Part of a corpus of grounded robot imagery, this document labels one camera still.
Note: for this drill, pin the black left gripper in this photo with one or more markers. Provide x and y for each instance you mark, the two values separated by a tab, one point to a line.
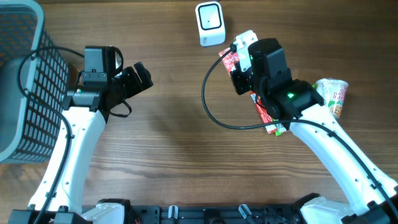
136	86

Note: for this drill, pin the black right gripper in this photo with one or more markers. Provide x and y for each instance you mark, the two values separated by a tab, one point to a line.
237	75

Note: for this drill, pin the small red white packet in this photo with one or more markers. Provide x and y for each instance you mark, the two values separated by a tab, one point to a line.
229	61

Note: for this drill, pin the red stick sachet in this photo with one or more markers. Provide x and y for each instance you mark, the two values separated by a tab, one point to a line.
265	118

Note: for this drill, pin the green snack bag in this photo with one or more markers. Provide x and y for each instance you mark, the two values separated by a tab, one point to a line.
280	129

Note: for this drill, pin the instant noodle cup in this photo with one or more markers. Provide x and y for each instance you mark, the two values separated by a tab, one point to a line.
333	92

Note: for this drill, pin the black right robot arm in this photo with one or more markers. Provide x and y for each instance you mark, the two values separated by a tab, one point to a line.
371	194

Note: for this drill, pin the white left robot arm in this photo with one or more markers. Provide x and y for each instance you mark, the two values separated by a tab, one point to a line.
103	84

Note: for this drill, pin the white barcode scanner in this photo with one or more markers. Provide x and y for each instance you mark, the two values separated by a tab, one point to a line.
210	22

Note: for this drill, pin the grey plastic mesh basket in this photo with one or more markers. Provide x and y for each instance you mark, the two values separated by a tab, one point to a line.
34	78

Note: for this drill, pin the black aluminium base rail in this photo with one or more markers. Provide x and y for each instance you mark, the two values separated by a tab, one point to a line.
217	214

